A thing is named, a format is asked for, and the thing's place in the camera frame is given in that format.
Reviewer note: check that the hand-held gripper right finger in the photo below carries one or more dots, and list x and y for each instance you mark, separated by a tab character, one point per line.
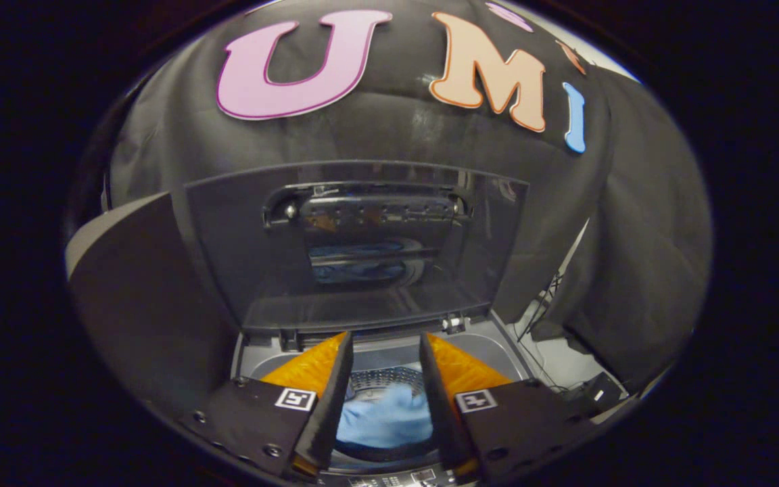
438	412

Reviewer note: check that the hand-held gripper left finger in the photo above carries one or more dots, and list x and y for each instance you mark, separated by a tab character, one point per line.
325	412

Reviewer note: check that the light blue garment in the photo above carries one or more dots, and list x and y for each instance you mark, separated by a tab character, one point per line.
386	423

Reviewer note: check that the black floor box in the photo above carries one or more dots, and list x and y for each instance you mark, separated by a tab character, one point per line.
596	396

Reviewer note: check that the black backdrop cloth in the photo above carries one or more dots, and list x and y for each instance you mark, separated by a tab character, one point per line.
389	128

